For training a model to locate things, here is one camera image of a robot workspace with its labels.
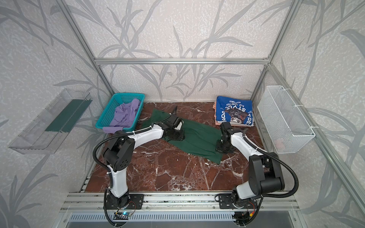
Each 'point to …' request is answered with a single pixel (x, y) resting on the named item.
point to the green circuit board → (125, 214)
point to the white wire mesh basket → (286, 126)
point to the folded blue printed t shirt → (234, 110)
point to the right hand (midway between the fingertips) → (219, 146)
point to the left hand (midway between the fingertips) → (186, 133)
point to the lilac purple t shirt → (123, 117)
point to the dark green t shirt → (200, 137)
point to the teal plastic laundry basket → (119, 98)
